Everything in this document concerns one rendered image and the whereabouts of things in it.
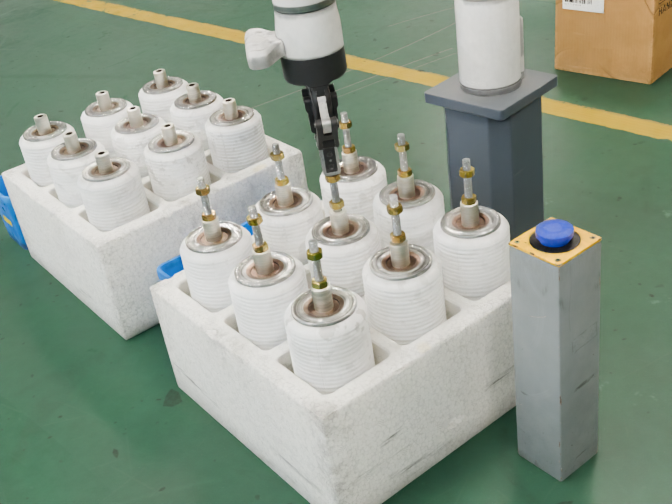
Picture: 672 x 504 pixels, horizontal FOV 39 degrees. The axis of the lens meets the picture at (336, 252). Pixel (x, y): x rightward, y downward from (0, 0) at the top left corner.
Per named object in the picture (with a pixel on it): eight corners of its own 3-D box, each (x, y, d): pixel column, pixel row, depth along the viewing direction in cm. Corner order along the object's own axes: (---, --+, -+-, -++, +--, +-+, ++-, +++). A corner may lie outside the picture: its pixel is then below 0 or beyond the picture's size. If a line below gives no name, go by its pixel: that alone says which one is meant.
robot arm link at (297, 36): (245, 46, 111) (235, -5, 108) (338, 30, 112) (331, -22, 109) (249, 73, 104) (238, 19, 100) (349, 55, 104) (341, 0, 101)
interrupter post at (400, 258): (396, 272, 111) (393, 249, 109) (388, 263, 113) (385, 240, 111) (414, 266, 112) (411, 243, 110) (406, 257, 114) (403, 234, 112)
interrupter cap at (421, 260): (384, 289, 109) (384, 284, 108) (360, 259, 115) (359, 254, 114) (443, 270, 110) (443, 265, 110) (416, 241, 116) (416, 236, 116)
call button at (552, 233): (552, 230, 103) (552, 213, 102) (581, 242, 100) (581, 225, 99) (527, 245, 101) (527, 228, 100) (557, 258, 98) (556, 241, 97)
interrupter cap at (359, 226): (382, 226, 121) (381, 222, 120) (343, 254, 116) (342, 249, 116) (339, 212, 125) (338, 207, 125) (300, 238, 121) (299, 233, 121)
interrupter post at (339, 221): (354, 230, 121) (350, 208, 119) (341, 239, 119) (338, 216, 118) (340, 225, 122) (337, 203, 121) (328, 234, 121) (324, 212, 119)
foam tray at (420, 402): (376, 272, 157) (363, 177, 147) (560, 374, 129) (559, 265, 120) (177, 386, 138) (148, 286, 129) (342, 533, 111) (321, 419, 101)
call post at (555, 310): (554, 425, 121) (551, 218, 105) (599, 452, 116) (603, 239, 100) (517, 454, 118) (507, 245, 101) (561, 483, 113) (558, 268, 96)
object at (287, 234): (264, 303, 141) (242, 199, 132) (323, 283, 144) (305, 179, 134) (286, 336, 133) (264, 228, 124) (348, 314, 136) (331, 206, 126)
